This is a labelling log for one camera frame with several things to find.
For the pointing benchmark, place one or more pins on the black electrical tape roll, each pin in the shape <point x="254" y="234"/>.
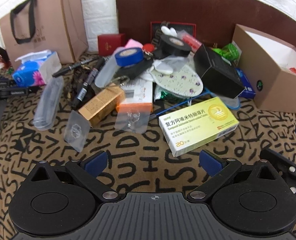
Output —
<point x="170" y="45"/>

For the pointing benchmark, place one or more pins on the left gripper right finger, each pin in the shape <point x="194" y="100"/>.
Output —
<point x="221" y="171"/>

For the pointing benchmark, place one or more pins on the clear plastic case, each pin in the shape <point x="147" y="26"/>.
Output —
<point x="46" y="111"/>

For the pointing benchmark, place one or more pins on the black product box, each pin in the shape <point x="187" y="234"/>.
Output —
<point x="216" y="74"/>

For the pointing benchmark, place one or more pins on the green plastic toy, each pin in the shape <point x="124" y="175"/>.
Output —
<point x="229" y="52"/>

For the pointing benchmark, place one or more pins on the floral white insole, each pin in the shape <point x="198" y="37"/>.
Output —
<point x="185" y="82"/>

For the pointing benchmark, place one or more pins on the small red jewelry box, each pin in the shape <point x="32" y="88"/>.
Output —
<point x="108" y="43"/>

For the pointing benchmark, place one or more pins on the brown paper shopping bag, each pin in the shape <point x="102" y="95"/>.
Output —
<point x="36" y="25"/>

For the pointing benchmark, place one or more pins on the blue tissue pack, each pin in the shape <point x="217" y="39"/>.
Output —
<point x="36" y="69"/>

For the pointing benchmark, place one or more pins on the frosted plastic tube case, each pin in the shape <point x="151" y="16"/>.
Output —
<point x="106" y="73"/>

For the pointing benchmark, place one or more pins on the brown cardboard storage box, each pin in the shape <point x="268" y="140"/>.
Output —
<point x="269" y="63"/>

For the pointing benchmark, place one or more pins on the pink plastic item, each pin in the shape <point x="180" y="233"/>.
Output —
<point x="133" y="45"/>

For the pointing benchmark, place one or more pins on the black marker with barcode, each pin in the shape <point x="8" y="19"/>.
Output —
<point x="85" y="86"/>

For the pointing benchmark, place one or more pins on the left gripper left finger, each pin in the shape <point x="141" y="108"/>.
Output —
<point x="85" y="174"/>

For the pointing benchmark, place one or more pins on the dark red headboard panel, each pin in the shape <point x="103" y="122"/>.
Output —
<point x="215" y="20"/>

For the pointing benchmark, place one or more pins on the clear bag with hook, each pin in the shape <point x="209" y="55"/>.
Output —
<point x="133" y="117"/>

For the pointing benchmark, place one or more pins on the letter pattern table cloth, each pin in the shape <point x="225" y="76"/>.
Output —
<point x="136" y="162"/>

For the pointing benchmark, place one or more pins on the gold rectangular box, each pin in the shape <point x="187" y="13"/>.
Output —
<point x="96" y="109"/>

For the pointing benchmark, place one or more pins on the blue tape roll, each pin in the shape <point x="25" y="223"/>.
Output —
<point x="129" y="56"/>

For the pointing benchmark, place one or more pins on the blue medicine box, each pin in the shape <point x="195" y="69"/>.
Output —
<point x="248" y="92"/>

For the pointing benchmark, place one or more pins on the orange white box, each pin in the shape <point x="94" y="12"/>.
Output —
<point x="138" y="96"/>

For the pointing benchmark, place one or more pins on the black marker pen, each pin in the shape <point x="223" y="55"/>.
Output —
<point x="65" y="70"/>

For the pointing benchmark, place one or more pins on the clear adhesive hook pad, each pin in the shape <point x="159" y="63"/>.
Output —
<point x="76" y="131"/>

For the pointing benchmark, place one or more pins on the yellow medicine box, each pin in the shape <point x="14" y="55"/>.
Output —
<point x="194" y="126"/>

